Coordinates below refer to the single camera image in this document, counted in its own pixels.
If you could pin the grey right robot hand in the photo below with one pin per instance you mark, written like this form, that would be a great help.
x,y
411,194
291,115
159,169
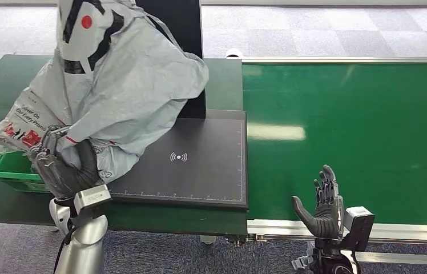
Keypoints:
x,y
325,223

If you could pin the grey package red black print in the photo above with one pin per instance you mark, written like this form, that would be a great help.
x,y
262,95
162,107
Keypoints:
x,y
134,83

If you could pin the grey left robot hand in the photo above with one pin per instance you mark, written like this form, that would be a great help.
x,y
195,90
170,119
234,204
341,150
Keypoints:
x,y
62,177

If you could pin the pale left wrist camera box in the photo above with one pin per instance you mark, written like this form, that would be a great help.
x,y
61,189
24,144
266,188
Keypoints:
x,y
92,198

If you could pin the aluminium conveyor frame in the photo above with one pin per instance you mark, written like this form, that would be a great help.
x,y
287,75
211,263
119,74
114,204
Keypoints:
x,y
281,228

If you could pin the black scanner post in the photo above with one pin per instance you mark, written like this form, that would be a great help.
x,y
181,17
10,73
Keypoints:
x,y
183,22

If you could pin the green plastic crate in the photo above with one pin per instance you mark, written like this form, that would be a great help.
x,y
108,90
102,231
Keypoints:
x,y
13,170

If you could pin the green conveyor belt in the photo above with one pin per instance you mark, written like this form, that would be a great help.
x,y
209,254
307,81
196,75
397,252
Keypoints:
x,y
349,113

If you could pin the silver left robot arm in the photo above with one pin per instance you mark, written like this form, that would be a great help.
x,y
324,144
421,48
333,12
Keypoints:
x,y
85,246

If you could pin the black scanner pad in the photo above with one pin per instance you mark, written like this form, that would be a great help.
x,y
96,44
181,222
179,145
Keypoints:
x,y
206,170

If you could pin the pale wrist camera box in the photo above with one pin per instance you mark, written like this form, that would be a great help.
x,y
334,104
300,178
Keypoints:
x,y
92,198
359,227

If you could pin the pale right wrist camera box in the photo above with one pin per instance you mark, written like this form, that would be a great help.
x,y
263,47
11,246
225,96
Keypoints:
x,y
359,227

